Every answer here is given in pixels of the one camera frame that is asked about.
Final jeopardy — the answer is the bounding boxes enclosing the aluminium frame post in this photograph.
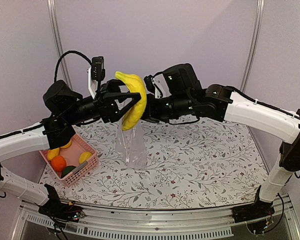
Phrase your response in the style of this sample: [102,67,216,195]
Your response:
[240,0,265,92]
[46,0,73,89]

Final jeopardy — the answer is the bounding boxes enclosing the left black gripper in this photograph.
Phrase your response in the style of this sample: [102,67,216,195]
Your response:
[64,79,141,126]

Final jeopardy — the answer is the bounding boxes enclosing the yellow mango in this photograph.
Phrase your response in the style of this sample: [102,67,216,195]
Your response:
[47,147,60,161]
[79,151,92,164]

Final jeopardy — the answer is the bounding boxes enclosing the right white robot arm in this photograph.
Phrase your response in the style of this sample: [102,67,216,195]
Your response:
[142,63,300,223]

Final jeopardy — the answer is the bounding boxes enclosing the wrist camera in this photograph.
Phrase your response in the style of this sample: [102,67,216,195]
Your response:
[86,56,106,99]
[143,75,166,99]

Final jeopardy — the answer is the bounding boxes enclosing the green avocado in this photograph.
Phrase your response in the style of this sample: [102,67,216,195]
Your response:
[61,165,76,179]

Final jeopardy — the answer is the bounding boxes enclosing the yellow lemon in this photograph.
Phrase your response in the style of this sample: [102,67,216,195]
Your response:
[60,140,72,149]

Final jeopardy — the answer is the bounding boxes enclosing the right aluminium frame post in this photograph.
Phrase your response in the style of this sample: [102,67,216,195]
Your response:
[240,0,265,92]

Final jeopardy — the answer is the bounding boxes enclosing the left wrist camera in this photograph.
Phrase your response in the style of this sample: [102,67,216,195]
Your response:
[86,56,106,99]

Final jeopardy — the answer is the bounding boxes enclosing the clear zip top bag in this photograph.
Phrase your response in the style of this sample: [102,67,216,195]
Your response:
[115,117,147,170]

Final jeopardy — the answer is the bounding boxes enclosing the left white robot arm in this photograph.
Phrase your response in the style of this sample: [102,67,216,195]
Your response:
[0,79,147,221]

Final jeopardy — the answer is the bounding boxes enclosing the yellow banana bunch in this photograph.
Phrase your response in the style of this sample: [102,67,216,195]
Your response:
[114,71,148,132]

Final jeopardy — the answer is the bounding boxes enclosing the pink plastic basket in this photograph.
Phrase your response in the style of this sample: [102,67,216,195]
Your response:
[39,133,99,187]

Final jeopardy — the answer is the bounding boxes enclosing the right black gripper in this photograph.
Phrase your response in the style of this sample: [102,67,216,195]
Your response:
[130,93,194,124]

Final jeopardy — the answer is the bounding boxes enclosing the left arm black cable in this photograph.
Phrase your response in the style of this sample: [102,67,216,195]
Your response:
[53,50,93,83]

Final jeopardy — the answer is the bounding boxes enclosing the left aluminium frame post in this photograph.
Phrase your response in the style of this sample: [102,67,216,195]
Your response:
[46,0,73,89]

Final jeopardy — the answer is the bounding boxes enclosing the front aluminium rail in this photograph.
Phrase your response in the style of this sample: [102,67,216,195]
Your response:
[11,195,300,240]

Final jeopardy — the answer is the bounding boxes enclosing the orange fruit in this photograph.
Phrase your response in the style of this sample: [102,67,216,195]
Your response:
[51,155,67,172]

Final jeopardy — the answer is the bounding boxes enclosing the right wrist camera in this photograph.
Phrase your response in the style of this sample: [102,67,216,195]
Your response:
[143,75,166,99]

